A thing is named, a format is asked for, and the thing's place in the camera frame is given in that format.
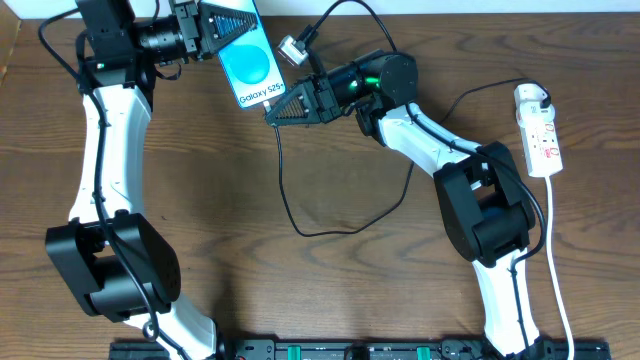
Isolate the blue Samsung Galaxy smartphone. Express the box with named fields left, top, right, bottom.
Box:
left=202, top=0, right=286, bottom=109

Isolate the black charging cable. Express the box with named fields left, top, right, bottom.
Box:
left=263, top=77, right=553, bottom=238

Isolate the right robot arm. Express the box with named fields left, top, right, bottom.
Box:
left=265, top=50, right=543, bottom=359

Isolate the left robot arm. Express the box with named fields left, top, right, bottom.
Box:
left=45, top=1, right=260, bottom=359

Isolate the white charger plug adapter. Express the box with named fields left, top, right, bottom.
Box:
left=514, top=83, right=555, bottom=128

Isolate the brown cardboard panel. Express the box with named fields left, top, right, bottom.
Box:
left=0, top=0, right=22, bottom=83

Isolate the white power strip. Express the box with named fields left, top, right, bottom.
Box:
left=518, top=117, right=563, bottom=178

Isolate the white power strip cord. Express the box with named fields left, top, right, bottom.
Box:
left=543, top=174, right=576, bottom=360

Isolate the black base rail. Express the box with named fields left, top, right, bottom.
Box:
left=107, top=338, right=613, bottom=360

